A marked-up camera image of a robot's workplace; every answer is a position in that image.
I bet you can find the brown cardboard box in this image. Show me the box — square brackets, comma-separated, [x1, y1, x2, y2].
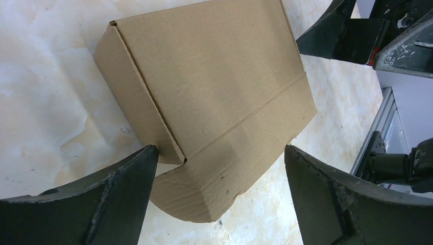
[93, 1, 317, 223]

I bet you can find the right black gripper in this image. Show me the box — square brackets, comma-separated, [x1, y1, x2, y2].
[296, 0, 432, 79]

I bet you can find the aluminium front rail frame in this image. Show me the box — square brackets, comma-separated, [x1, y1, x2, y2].
[350, 87, 411, 177]

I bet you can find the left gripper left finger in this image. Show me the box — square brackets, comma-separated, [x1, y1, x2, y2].
[1, 145, 158, 244]

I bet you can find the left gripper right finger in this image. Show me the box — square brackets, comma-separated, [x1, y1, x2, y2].
[284, 145, 432, 244]

